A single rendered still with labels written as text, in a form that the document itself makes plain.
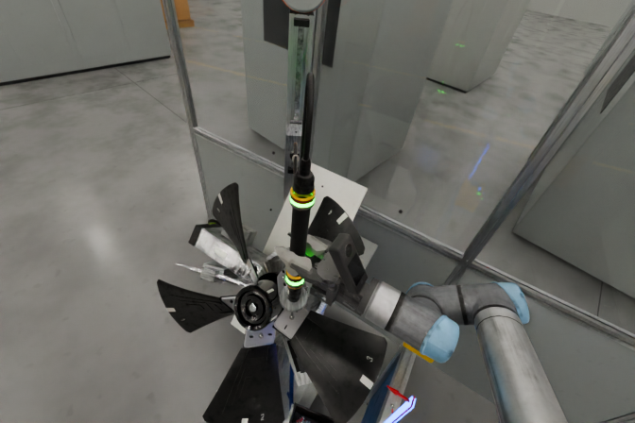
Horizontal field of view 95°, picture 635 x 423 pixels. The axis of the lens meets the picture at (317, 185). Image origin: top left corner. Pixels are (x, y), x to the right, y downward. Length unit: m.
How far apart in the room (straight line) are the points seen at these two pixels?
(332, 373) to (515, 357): 0.46
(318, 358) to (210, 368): 1.33
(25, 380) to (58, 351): 0.16
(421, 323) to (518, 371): 0.14
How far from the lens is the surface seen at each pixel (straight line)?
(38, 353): 2.54
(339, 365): 0.87
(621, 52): 1.06
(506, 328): 0.60
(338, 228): 0.77
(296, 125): 1.17
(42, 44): 5.96
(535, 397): 0.53
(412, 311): 0.57
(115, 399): 2.23
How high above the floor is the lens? 1.99
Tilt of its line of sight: 40 degrees down
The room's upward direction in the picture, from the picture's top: 7 degrees clockwise
